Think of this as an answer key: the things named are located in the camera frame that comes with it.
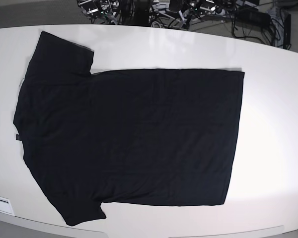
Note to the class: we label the black T-shirt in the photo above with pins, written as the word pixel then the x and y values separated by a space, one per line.
pixel 159 137

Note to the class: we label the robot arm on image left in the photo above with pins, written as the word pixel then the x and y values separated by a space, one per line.
pixel 105 10

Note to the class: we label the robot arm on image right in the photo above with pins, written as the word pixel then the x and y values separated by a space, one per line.
pixel 175 6

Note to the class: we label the white power strip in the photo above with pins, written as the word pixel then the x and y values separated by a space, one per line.
pixel 202 7

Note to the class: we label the black electronics box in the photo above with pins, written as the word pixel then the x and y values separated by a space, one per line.
pixel 254 18

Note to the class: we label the white label plate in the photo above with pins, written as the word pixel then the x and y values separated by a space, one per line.
pixel 6 207

